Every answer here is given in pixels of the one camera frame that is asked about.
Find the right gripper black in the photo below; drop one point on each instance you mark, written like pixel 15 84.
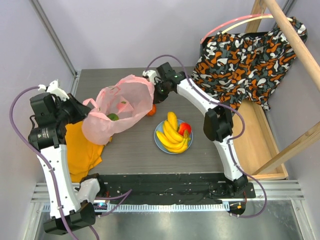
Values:
pixel 158 96

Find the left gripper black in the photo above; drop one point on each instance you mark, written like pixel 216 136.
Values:
pixel 81 110

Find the pink plastic bag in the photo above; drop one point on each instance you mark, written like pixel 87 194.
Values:
pixel 131 99

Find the orange tangerine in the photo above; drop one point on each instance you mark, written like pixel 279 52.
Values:
pixel 153 111

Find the red orange persimmon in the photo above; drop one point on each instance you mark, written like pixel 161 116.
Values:
pixel 184 127

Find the yellow banana bunch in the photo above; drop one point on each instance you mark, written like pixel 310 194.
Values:
pixel 173 136

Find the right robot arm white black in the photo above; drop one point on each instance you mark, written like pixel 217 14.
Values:
pixel 218 123

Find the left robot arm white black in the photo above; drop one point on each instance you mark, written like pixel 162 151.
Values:
pixel 70 210

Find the green lime fruit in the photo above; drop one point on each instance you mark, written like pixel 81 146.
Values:
pixel 113 117

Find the orange cloth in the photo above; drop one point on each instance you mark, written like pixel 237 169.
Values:
pixel 82 155

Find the blue plate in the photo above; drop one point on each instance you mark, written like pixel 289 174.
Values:
pixel 168 139

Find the patterned camouflage cloth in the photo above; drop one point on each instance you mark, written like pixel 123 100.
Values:
pixel 235 67

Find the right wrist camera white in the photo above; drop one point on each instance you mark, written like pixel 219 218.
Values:
pixel 151 76

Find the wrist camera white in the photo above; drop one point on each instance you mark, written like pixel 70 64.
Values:
pixel 54 88
pixel 151 76

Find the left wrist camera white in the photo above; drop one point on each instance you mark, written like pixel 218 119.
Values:
pixel 54 88

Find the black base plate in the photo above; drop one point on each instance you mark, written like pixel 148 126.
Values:
pixel 172 189

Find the aluminium rail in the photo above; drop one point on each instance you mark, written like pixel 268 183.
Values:
pixel 196 207

